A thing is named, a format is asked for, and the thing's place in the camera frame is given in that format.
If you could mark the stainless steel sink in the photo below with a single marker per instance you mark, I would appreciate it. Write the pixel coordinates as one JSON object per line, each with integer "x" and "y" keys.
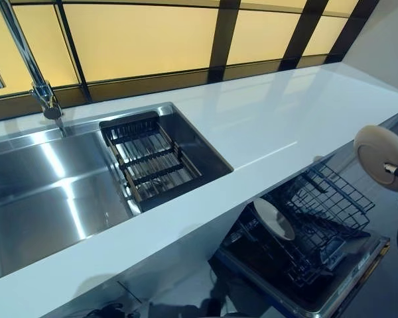
{"x": 36, "y": 198}

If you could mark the dishwasher door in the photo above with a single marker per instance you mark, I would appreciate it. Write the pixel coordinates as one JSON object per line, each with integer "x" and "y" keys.
{"x": 358, "y": 268}

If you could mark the dishwasher plate rack with tines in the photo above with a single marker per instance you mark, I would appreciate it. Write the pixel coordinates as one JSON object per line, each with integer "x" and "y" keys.
{"x": 285, "y": 261}

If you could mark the cream ceramic plate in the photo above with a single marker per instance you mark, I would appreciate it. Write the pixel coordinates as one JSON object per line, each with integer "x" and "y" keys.
{"x": 374, "y": 149}
{"x": 275, "y": 218}

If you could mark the chrome gooseneck kitchen faucet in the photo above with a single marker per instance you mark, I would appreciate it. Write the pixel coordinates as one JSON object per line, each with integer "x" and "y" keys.
{"x": 25, "y": 49}

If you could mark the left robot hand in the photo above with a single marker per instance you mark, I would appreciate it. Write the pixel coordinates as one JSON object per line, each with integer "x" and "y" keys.
{"x": 109, "y": 311}

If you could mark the yellow glass window dark frame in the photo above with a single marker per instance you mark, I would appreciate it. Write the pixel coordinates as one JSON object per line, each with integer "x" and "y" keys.
{"x": 136, "y": 43}

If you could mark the black dish drying rack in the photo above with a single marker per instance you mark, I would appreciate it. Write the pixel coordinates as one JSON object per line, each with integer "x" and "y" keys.
{"x": 146, "y": 155}

